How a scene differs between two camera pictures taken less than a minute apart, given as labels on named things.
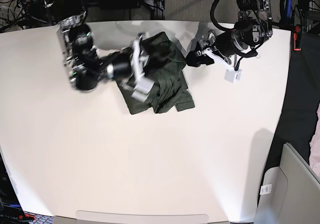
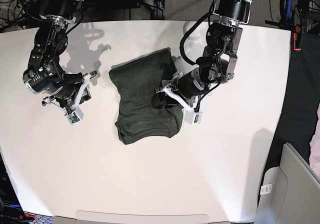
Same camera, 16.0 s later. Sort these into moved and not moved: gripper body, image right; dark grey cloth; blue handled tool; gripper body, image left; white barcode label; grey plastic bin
Moved: gripper body, image right; gripper body, image left
Not moved: blue handled tool; dark grey cloth; white barcode label; grey plastic bin
